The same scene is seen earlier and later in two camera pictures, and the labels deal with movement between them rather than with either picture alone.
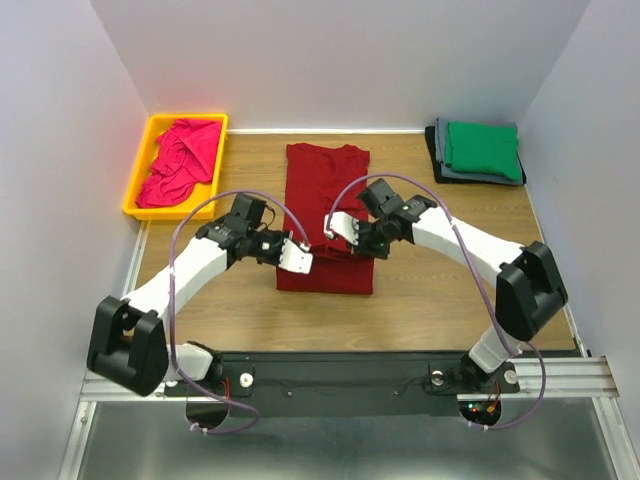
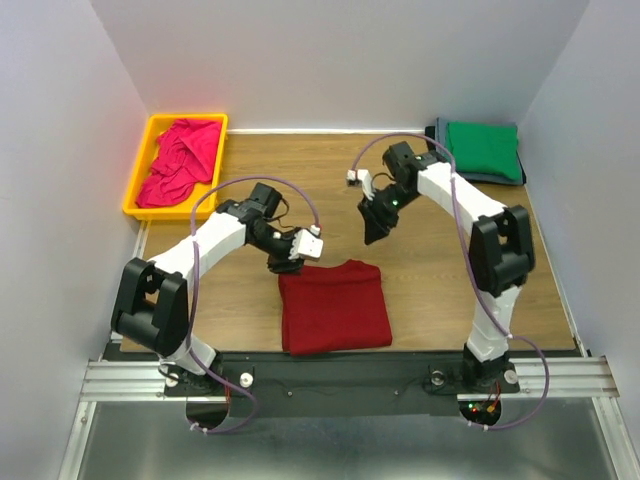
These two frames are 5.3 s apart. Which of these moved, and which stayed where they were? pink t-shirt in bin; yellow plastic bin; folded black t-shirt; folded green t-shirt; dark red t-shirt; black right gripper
Moved: dark red t-shirt; black right gripper
Stayed: pink t-shirt in bin; folded black t-shirt; yellow plastic bin; folded green t-shirt
